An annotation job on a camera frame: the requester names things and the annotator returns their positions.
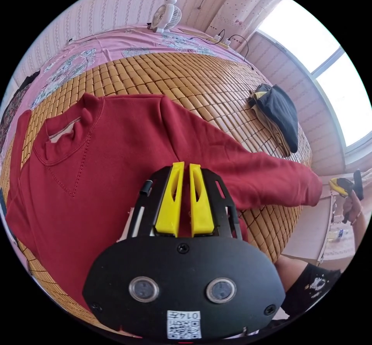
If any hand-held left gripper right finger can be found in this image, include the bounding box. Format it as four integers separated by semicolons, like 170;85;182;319
189;163;216;237

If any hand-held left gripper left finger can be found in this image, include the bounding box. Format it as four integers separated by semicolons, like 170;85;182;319
155;161;185;238

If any red long sleeve sweater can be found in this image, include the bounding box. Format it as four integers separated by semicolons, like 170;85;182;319
5;93;324;337

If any person's right forearm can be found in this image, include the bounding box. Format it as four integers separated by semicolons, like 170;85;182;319
350;213;368;261

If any person's right hand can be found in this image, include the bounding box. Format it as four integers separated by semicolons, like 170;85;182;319
343;193;363;226

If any person's body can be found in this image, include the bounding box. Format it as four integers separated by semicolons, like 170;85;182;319
274;254;343;321

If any pile of clothes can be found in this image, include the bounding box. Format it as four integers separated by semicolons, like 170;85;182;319
248;83;300;157

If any bed with woven mat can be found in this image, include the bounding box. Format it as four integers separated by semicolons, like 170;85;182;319
0;24;314;338

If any window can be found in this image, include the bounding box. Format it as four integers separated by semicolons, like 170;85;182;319
255;0;372;156

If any dark patterned cloth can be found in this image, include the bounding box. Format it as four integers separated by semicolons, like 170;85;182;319
0;70;41;151

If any white table fan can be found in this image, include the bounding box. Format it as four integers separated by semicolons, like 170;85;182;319
146;0;183;34

